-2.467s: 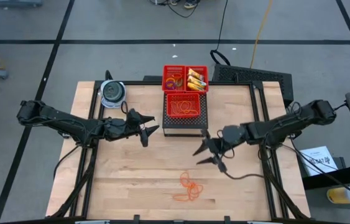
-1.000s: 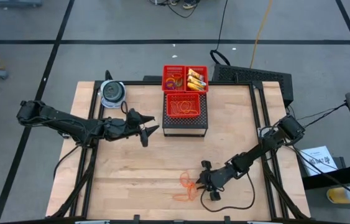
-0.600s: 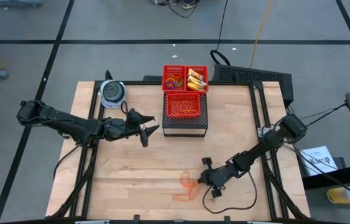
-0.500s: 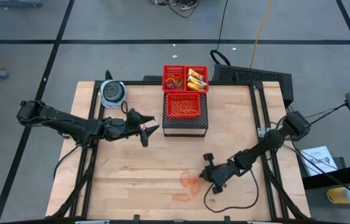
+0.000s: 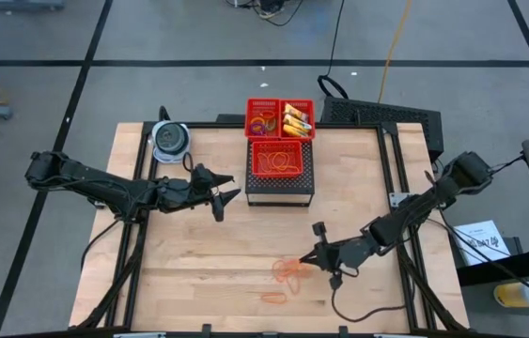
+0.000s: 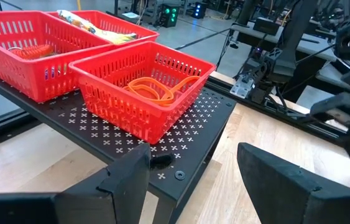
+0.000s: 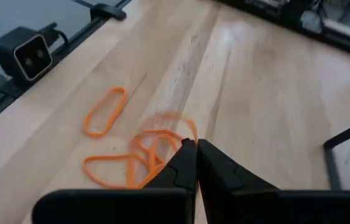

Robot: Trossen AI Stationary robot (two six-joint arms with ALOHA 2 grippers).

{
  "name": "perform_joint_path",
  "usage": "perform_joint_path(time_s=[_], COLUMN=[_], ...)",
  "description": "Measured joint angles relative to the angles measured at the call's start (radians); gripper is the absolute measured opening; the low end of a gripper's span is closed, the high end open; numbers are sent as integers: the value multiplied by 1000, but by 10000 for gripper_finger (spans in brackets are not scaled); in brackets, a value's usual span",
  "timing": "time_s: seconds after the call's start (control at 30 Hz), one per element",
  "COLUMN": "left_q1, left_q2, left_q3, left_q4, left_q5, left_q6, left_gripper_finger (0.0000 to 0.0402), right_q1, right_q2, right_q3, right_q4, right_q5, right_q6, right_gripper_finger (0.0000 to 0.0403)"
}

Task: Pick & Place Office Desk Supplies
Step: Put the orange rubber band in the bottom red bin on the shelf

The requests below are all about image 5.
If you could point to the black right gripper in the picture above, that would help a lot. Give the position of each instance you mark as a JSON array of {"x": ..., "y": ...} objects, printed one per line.
[{"x": 344, "y": 253}]

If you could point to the black perforated computer case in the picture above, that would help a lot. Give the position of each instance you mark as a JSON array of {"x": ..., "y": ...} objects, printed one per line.
[{"x": 377, "y": 112}]

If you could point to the black aluminium extrusion frame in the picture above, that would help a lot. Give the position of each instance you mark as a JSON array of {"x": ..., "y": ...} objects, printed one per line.
[{"x": 348, "y": 126}]

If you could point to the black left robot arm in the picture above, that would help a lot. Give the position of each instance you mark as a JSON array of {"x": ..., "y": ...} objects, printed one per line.
[{"x": 95, "y": 183}]

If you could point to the red plastic mesh basket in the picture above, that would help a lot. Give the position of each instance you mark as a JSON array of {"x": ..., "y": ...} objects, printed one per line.
[
  {"x": 249, "y": 105},
  {"x": 257, "y": 171},
  {"x": 310, "y": 105}
]

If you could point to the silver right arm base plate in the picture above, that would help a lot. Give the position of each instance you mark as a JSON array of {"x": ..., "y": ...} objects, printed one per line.
[{"x": 398, "y": 200}]

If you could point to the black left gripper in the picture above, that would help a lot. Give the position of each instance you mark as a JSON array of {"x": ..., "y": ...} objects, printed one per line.
[{"x": 189, "y": 192}]

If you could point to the white printed booklet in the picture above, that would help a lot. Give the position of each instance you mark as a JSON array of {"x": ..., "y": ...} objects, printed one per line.
[{"x": 480, "y": 239}]

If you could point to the yellow white plastic container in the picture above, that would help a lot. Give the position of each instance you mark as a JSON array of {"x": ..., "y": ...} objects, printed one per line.
[{"x": 518, "y": 296}]

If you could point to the black shelf beam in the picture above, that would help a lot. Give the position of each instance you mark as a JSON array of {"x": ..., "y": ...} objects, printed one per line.
[{"x": 503, "y": 270}]

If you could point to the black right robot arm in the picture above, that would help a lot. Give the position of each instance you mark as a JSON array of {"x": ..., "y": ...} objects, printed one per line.
[{"x": 414, "y": 211}]

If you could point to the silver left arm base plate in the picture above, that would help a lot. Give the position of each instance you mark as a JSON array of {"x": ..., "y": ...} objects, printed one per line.
[{"x": 99, "y": 204}]

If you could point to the black perforated metal riser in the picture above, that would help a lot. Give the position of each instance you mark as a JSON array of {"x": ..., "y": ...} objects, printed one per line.
[{"x": 278, "y": 185}]

